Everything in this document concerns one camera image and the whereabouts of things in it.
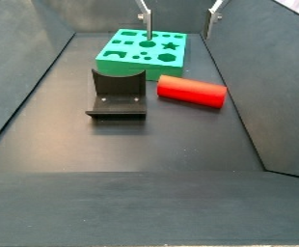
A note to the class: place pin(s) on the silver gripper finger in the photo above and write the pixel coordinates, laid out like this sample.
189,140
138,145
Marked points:
213,14
146,17

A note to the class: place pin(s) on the red cylinder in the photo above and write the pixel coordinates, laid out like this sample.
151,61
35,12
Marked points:
193,91

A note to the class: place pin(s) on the green foam shape-sorter block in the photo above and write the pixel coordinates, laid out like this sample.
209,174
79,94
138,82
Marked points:
130,54

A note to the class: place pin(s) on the black curved cradle stand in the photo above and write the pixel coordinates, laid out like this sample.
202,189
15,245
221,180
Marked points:
119,95

